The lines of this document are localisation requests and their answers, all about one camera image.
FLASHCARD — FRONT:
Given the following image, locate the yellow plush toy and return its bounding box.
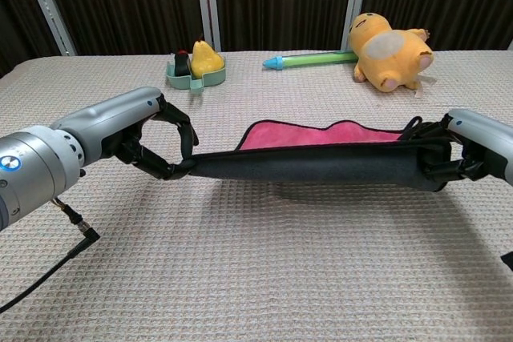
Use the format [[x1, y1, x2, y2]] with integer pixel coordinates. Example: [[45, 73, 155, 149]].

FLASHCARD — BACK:
[[347, 12, 436, 99]]

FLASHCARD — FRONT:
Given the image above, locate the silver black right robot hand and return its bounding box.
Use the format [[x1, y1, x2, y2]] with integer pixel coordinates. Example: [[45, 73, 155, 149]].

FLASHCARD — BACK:
[[402, 108, 513, 189]]

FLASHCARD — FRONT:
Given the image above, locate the black lipstick red cap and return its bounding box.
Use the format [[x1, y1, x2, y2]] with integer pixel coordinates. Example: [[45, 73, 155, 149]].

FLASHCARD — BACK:
[[172, 50, 193, 78]]

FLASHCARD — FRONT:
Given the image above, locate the yellow toy pear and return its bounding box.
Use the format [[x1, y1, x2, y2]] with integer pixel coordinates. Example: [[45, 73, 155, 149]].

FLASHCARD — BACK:
[[190, 39, 224, 78]]

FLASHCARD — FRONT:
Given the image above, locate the green toy syringe blue tip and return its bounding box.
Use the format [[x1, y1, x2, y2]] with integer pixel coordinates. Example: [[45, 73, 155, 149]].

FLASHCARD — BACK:
[[262, 49, 358, 71]]

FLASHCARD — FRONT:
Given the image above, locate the teal toy dustpan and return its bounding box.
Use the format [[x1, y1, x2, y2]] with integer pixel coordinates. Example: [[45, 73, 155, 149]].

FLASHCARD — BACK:
[[166, 55, 228, 94]]

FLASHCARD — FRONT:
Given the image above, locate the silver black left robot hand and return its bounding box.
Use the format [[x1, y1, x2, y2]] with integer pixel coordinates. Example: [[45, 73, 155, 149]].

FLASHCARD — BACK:
[[50, 86, 200, 181]]

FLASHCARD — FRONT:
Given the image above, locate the pink and grey cloth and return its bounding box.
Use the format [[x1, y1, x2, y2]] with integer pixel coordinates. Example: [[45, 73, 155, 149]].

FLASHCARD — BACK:
[[188, 119, 454, 193]]

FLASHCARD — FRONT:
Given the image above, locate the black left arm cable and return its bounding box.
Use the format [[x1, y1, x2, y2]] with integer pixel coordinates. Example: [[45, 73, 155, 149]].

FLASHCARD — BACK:
[[0, 197, 101, 315]]

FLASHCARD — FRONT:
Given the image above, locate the beige woven tablecloth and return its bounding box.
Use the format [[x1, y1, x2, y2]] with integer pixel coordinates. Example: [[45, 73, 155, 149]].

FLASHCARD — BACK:
[[0, 50, 513, 342]]

